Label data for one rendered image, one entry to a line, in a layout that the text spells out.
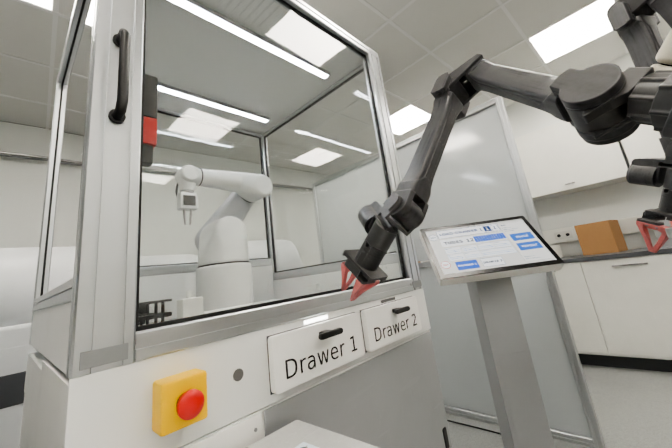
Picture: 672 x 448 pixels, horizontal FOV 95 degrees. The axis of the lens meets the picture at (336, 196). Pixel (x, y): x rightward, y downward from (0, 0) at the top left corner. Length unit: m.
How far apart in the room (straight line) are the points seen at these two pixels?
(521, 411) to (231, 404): 1.26
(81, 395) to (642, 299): 3.43
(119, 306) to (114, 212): 0.16
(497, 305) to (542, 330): 0.74
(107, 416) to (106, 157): 0.40
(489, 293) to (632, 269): 2.02
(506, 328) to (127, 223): 1.45
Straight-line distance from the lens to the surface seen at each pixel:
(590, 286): 3.51
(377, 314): 0.98
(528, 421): 1.73
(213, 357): 0.69
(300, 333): 0.78
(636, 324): 3.53
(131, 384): 0.65
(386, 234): 0.68
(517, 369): 1.66
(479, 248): 1.56
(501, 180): 2.31
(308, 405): 0.84
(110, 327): 0.63
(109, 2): 0.86
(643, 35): 1.15
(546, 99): 0.68
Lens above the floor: 1.04
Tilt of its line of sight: 14 degrees up
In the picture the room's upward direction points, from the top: 8 degrees counter-clockwise
